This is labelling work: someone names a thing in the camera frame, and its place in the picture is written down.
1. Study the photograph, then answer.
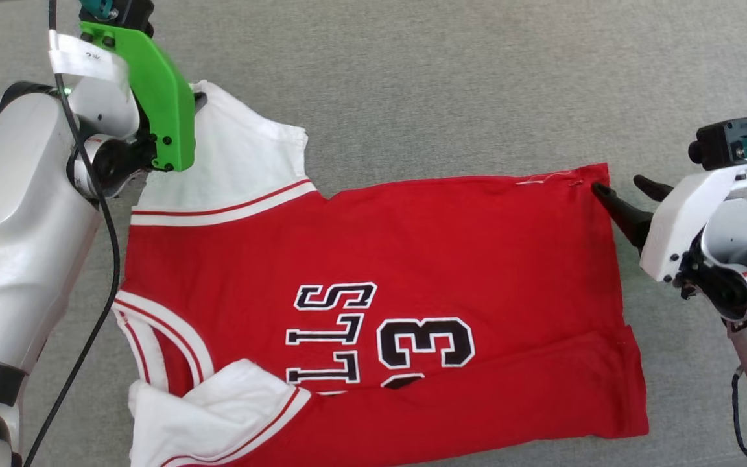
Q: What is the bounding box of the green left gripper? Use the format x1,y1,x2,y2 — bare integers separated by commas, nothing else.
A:
79,21,196,173

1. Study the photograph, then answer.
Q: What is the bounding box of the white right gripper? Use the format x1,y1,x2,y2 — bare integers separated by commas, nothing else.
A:
590,161,747,284

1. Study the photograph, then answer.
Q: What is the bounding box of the red and white basketball jersey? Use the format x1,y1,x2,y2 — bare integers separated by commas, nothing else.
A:
112,80,650,467

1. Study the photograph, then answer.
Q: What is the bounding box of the white paper label tag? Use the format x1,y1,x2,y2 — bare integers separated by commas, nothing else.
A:
48,30,132,86

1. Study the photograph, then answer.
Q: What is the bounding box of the grey fabric sofa surface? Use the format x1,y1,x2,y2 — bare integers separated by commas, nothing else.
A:
0,0,747,467

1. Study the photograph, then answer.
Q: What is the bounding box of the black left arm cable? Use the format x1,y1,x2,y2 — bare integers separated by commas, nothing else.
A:
22,0,122,467

